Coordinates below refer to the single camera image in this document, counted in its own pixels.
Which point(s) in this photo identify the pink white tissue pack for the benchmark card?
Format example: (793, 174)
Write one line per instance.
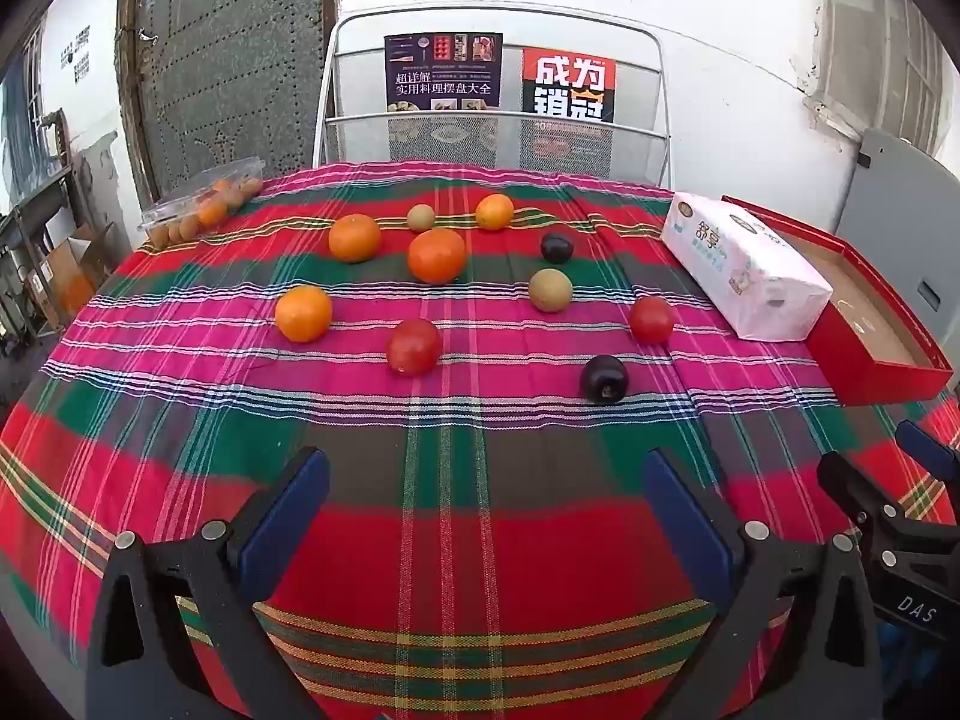
(742, 274)

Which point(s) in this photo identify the pile of small brown fruits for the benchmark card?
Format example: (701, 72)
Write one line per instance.
(212, 211)

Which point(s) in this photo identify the dark purple cookbook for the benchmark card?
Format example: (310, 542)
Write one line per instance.
(442, 67)

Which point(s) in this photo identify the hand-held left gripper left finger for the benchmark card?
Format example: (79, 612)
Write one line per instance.
(289, 510)

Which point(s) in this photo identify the orange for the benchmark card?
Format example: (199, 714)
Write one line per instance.
(494, 211)
(355, 238)
(303, 313)

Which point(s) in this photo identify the cardboard boxes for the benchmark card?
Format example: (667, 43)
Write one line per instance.
(71, 270)

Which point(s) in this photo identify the red tomato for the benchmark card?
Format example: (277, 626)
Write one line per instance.
(413, 346)
(651, 319)

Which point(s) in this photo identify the greenish brown round fruit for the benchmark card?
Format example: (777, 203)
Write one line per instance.
(550, 289)
(421, 217)

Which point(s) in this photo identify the red black book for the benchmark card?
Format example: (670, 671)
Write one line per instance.
(568, 82)

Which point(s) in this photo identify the studded grey metal door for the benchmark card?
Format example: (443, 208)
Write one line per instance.
(225, 52)

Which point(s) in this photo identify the white metal mesh rack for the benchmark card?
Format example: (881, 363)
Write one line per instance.
(360, 142)

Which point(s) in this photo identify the red green plaid tablecloth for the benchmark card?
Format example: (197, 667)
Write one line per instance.
(480, 427)

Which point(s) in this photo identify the clear plastic container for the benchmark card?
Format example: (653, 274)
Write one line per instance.
(187, 199)

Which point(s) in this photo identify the grey metal cabinet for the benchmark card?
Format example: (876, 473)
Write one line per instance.
(900, 202)

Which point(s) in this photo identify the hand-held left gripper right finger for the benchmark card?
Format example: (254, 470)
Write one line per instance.
(690, 525)

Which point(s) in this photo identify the window with blue curtain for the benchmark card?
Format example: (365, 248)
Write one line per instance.
(19, 127)

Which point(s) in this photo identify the dark purple plum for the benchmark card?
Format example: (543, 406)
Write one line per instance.
(556, 247)
(604, 379)

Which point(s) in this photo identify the dark orange tangerine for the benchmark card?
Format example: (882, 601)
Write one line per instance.
(436, 256)

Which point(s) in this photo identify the red cardboard box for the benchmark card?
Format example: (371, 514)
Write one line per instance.
(870, 315)

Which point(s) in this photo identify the rusty metal shelf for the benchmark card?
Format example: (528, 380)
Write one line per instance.
(30, 217)

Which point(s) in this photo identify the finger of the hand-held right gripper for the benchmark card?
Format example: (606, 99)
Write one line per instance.
(926, 442)
(855, 484)

